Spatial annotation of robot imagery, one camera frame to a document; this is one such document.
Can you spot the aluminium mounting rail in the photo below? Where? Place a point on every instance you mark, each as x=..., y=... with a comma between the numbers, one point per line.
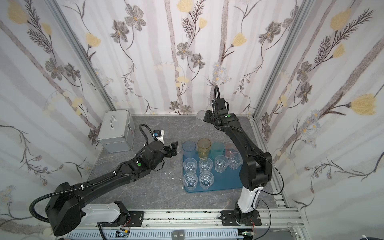
x=266, y=224

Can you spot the yellow plastic cup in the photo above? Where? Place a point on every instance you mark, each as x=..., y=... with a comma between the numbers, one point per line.
x=204, y=146

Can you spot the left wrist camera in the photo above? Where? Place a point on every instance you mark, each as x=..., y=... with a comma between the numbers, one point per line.
x=159, y=135

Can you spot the teal plastic tray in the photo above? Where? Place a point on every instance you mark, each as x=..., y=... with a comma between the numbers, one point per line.
x=227, y=180

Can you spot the blue plastic cup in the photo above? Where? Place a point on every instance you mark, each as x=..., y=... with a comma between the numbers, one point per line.
x=189, y=149

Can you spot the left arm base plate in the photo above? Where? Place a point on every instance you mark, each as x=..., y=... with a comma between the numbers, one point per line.
x=125, y=220

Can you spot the pink plastic cup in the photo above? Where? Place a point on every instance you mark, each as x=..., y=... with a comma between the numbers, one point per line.
x=230, y=149

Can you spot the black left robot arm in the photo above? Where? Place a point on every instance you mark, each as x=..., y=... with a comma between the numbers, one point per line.
x=71, y=205

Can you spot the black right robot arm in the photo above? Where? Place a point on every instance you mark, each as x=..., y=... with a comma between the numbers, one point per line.
x=256, y=170

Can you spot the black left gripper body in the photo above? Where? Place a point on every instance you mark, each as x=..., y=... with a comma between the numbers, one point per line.
x=171, y=149

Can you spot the clear dotted cup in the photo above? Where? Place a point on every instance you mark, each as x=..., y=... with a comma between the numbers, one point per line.
x=200, y=118

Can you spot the clear faceted cup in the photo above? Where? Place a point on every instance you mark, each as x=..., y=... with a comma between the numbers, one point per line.
x=221, y=163
x=206, y=180
x=205, y=165
x=190, y=165
x=235, y=161
x=190, y=181

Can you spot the clear faceted cup back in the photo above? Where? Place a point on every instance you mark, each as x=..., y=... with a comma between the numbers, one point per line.
x=206, y=180

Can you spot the silver aluminium case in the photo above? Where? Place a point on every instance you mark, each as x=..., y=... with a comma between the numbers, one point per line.
x=117, y=131

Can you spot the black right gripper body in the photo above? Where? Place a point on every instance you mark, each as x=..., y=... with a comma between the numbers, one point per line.
x=208, y=115

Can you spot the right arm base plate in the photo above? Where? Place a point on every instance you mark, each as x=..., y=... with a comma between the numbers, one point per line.
x=235, y=218

